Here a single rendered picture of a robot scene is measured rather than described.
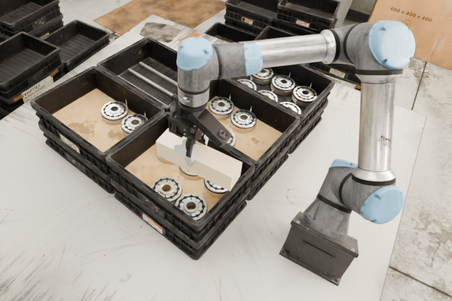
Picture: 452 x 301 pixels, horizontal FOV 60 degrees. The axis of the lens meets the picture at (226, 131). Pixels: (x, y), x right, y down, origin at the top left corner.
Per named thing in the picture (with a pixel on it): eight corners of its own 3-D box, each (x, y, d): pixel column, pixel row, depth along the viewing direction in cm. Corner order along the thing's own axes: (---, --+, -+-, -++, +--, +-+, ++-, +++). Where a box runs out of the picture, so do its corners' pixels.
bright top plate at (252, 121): (260, 117, 155) (261, 116, 155) (247, 132, 149) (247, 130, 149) (239, 106, 159) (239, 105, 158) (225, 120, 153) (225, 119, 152)
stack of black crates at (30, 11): (44, 42, 298) (26, -15, 266) (74, 56, 289) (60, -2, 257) (-1, 69, 272) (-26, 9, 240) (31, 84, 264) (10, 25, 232)
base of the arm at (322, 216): (344, 234, 130) (357, 207, 129) (345, 245, 115) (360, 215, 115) (302, 213, 134) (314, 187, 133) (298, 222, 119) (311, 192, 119)
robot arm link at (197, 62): (220, 52, 83) (181, 57, 80) (217, 92, 90) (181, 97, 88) (210, 32, 88) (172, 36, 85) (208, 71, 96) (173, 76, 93)
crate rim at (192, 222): (256, 170, 130) (257, 165, 128) (198, 232, 113) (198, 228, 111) (167, 114, 145) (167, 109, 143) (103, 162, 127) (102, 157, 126)
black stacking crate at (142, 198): (251, 187, 137) (256, 166, 129) (197, 248, 120) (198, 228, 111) (168, 133, 152) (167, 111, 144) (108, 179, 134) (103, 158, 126)
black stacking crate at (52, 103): (167, 132, 152) (166, 111, 144) (107, 179, 135) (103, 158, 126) (98, 87, 167) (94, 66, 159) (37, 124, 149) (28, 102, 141)
